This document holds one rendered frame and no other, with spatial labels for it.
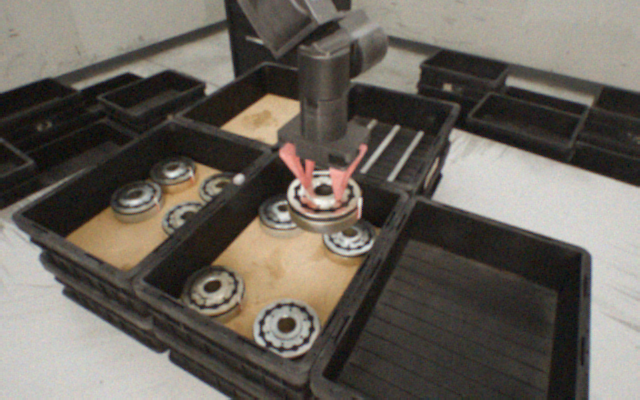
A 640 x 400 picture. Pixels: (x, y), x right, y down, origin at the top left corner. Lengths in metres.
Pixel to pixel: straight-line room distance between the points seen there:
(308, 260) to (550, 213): 0.69
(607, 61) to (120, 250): 3.55
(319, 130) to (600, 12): 3.37
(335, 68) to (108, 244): 0.60
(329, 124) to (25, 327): 0.75
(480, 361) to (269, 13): 0.56
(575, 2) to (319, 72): 3.37
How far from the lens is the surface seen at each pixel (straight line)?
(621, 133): 2.15
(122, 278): 0.67
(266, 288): 0.73
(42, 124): 2.16
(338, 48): 0.45
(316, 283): 0.73
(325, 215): 0.53
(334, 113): 0.47
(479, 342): 0.71
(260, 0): 0.48
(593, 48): 3.80
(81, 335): 0.94
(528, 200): 1.23
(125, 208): 0.91
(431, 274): 0.77
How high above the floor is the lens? 1.41
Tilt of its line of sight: 39 degrees down
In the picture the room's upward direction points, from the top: straight up
